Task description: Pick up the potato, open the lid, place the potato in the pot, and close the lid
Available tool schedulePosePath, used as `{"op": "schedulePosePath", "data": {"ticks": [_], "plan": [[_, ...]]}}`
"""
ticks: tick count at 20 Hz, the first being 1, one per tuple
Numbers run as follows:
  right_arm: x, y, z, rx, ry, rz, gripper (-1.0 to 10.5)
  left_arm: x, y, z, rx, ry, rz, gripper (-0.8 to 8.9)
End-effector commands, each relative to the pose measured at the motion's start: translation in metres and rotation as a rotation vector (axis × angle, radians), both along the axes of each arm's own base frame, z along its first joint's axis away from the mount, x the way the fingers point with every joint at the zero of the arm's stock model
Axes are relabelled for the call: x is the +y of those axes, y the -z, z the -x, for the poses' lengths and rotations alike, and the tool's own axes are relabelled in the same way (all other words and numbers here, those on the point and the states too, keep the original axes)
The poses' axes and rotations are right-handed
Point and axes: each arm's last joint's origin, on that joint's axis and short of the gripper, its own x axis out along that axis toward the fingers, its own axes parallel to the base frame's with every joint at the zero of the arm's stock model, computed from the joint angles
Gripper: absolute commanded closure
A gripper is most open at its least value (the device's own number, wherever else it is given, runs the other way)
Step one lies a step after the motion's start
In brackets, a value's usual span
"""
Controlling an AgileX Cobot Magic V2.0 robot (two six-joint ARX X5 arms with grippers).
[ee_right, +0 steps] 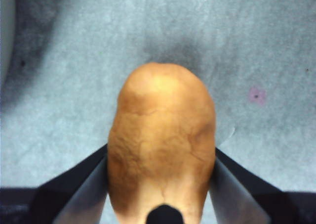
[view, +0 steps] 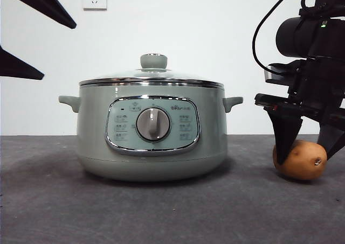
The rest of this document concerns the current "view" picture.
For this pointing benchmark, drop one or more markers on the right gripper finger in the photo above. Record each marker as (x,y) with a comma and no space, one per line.
(331,139)
(284,131)

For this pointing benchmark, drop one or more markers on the pale grey camera box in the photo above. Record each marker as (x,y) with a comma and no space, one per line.
(277,74)

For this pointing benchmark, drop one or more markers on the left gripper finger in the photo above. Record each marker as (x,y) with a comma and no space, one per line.
(16,66)
(40,1)

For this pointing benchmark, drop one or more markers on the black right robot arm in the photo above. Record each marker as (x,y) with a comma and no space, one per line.
(296,36)

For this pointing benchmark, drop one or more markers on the pale green electric pot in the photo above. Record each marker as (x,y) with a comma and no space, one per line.
(215,136)

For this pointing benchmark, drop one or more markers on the glass lid with green knob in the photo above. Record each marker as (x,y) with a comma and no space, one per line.
(153,62)

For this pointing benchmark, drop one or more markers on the brown potato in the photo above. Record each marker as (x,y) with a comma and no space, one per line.
(302,163)

